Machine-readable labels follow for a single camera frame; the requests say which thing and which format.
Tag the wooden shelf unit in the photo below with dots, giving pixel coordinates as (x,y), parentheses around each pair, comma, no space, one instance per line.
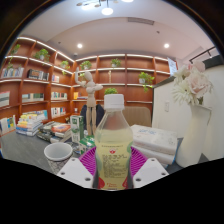
(40,86)

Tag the round recessed ceiling light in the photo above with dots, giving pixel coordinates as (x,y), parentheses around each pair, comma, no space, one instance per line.
(79,45)
(166,45)

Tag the ceiling air vent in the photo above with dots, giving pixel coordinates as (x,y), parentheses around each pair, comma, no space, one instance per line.
(141,20)

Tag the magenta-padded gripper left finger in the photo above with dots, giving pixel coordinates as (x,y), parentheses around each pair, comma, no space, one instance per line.
(75,171)

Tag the black track light rail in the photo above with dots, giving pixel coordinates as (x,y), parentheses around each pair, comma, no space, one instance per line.
(203,54)

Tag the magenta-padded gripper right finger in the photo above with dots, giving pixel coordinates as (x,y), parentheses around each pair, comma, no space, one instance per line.
(151,171)

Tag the wooden artist mannequin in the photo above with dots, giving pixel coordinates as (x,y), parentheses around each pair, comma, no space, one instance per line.
(90,90)

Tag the colourful stack of books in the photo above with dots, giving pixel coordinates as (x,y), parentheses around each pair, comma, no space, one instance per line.
(30,125)

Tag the white triangle-patterned mug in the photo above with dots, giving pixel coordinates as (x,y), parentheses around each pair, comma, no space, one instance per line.
(58,153)

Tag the white counter with dark top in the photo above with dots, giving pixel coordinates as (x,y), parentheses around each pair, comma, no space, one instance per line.
(163,106)

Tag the chair with dark jacket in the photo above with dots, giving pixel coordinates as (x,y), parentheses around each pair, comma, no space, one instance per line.
(84,116)

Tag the tall green and white carton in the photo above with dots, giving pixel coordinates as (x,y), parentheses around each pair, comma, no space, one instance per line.
(76,128)

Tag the small green and white box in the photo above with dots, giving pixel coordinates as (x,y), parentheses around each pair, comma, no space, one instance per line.
(87,144)

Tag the white tissue pack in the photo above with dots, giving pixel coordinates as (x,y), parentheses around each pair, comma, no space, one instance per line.
(155,141)

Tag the branched ceiling lamp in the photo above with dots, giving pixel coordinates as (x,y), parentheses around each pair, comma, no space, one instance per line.
(107,10)

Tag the dark stack of magazines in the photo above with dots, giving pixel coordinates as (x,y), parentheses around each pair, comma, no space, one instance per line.
(55,131)

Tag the white vase with flowers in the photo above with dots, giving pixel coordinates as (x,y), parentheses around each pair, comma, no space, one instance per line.
(193,133)

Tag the beige chair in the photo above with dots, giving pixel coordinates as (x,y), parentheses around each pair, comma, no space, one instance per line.
(138,115)

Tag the clear bottle with yellow drink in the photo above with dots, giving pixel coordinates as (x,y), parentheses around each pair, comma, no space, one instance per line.
(113,140)

